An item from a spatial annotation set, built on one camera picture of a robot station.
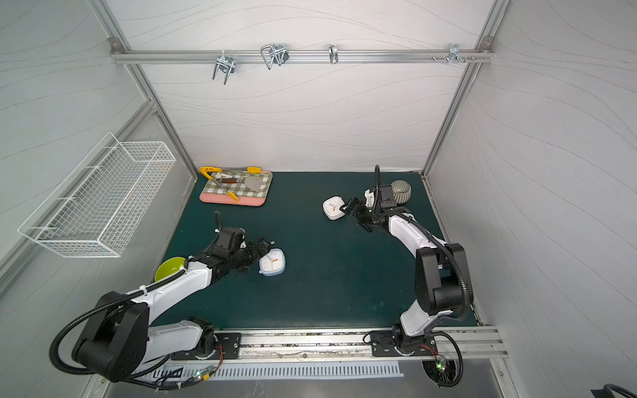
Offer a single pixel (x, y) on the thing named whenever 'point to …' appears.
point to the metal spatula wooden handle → (254, 182)
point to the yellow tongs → (208, 171)
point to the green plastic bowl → (168, 266)
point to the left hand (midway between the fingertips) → (267, 252)
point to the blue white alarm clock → (273, 263)
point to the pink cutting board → (226, 198)
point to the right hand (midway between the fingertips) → (348, 212)
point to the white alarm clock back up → (331, 208)
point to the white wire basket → (96, 210)
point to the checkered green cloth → (245, 184)
